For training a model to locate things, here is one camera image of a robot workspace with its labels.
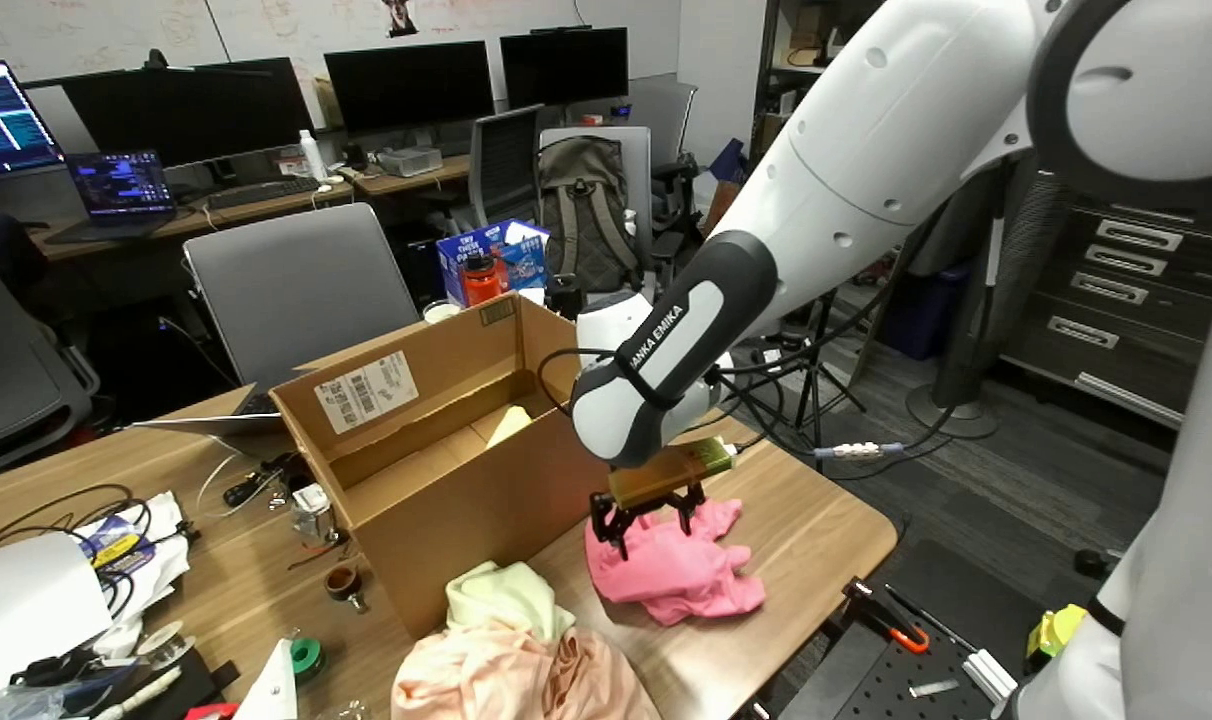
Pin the grey-green backpack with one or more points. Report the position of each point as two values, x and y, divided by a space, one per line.
584 221

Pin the grey pedestal column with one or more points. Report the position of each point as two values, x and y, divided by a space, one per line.
979 333

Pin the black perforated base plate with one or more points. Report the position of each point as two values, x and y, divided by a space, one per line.
871 685

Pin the grey tilted monitor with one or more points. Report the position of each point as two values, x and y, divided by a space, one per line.
510 164

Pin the black computer monitor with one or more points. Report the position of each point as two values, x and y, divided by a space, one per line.
191 112
564 65
406 87

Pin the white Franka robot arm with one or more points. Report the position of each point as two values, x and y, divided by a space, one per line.
899 162

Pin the light grey office chair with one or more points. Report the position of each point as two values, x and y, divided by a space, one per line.
298 285

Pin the white hand tool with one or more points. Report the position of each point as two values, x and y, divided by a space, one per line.
991 676

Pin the white plastic bottle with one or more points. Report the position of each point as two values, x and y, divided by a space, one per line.
312 157

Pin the blue printed box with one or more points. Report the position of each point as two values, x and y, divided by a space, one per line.
516 246

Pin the peach shirt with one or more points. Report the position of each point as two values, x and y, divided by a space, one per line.
498 672

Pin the black drawer cabinet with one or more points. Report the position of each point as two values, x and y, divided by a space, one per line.
1138 304

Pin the green tape roll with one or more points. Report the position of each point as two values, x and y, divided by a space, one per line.
304 656

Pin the white plastic bag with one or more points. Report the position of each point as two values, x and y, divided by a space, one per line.
31 605

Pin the pink shirt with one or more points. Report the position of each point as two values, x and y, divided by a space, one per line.
687 582

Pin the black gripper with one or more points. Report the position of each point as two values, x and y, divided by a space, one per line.
649 503

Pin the yellow-green clamp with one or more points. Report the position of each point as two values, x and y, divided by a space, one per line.
1058 630

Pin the yellow-green wrist mounting plate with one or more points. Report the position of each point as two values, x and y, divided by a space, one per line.
670 471

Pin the small animal figurine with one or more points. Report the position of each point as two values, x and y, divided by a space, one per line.
401 18

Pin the laptop with purple screen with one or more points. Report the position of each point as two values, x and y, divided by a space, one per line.
122 187

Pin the lit blue computer monitor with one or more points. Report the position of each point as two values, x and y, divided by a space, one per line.
4 125

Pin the small brown round object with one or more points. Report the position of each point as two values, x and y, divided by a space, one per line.
346 585

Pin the brown cardboard box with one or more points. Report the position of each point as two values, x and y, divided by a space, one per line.
470 522

